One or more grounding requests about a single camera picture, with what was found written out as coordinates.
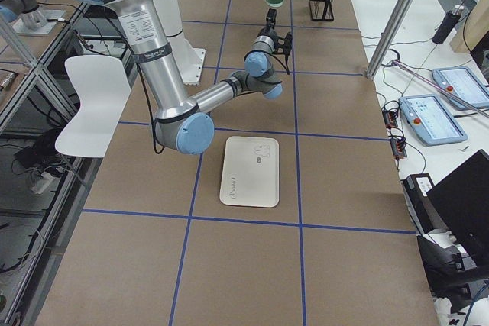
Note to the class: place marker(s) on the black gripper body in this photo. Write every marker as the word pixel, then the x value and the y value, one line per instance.
pixel 268 30

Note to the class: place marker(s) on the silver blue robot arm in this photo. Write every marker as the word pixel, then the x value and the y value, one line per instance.
pixel 182 122

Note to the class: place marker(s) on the background blue robot arm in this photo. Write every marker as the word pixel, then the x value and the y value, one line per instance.
pixel 12 9

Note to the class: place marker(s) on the white rabbit tray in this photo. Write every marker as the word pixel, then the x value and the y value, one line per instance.
pixel 251 172

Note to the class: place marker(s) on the near blue teach pendant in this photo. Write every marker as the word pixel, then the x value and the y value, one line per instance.
pixel 431 120

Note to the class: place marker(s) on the blue teach pendant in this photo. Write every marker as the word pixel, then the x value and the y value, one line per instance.
pixel 462 82
pixel 431 120

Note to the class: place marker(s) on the black bottle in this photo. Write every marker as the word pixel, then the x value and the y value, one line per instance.
pixel 451 18

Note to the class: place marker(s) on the far blue teach pendant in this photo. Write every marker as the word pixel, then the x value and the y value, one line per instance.
pixel 462 82

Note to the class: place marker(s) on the white chair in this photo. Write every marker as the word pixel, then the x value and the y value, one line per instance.
pixel 103 90

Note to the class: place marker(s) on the black computer box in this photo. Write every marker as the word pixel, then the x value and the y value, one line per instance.
pixel 425 217

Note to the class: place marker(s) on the black laptop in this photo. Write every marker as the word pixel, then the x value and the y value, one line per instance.
pixel 461 200

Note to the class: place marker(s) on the black wire cup rack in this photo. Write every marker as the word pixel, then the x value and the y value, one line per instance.
pixel 321 10

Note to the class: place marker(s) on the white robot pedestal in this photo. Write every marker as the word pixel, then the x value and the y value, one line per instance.
pixel 189 60

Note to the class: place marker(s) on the grey aluminium post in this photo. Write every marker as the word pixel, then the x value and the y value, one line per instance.
pixel 393 25

